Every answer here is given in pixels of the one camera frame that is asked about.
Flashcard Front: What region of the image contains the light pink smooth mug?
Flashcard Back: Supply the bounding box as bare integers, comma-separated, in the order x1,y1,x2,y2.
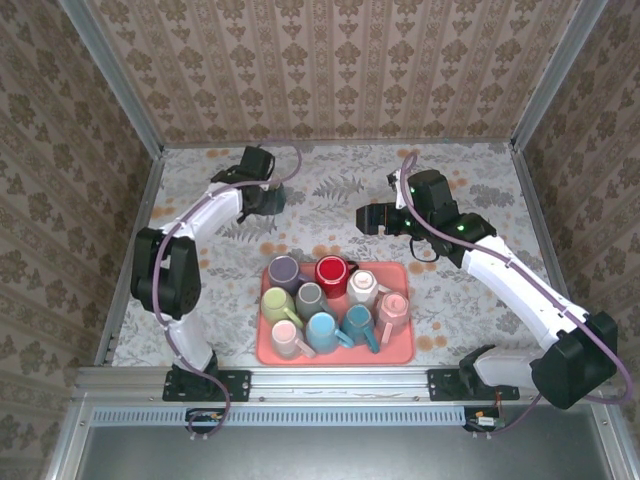
271,319,317,360

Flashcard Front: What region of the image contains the grey metal panel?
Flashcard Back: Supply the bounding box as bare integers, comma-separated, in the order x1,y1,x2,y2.
47,424,640,480

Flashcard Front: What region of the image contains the aluminium side rail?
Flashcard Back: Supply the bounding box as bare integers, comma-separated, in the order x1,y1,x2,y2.
93,149,166,369
509,144,581,326

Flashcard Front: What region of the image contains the pink plastic tray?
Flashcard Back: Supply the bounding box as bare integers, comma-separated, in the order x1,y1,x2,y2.
254,260,417,367

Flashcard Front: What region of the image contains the pink faceted mug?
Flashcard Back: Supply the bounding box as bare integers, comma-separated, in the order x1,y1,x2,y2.
375,291,412,345

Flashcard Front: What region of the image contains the floral patterned tablecloth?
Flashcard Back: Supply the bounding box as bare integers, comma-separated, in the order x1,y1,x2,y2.
110,142,576,369

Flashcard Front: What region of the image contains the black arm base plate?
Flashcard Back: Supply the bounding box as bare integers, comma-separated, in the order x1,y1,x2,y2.
162,368,252,403
427,368,521,403

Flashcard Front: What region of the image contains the slotted grey cable duct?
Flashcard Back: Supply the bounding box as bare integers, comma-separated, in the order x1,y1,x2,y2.
91,405,474,428

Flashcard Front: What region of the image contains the long aluminium frame rail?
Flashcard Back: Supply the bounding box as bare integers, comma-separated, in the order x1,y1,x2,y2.
72,366,614,404

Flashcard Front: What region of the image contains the thin aluminium wall strip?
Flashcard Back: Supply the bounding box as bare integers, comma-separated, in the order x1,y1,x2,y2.
162,138,516,150

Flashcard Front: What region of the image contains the small circuit board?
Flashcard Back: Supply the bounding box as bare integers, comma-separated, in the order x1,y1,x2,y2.
464,407,504,432
185,407,226,434

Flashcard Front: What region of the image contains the red mug black handle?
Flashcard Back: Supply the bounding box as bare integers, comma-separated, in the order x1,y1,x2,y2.
313,254,360,299

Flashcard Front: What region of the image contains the purple mug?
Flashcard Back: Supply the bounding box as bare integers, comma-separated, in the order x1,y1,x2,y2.
267,254,314,297

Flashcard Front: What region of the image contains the grey mug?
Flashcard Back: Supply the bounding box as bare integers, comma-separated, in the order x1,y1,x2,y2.
294,281,337,321

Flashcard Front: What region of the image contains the white faceted mug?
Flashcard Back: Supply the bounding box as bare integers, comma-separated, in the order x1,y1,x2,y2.
346,268,392,309

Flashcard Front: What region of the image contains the teal dotted mug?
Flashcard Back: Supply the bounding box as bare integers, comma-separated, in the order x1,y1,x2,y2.
340,303,381,354

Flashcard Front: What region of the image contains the aluminium frame post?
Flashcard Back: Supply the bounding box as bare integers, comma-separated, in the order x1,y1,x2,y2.
57,0,166,159
510,0,610,154

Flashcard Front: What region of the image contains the light green mug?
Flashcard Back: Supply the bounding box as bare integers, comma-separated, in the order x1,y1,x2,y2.
259,286,305,329

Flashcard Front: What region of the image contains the light blue mug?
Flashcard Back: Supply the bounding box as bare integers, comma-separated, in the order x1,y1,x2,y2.
304,311,354,355

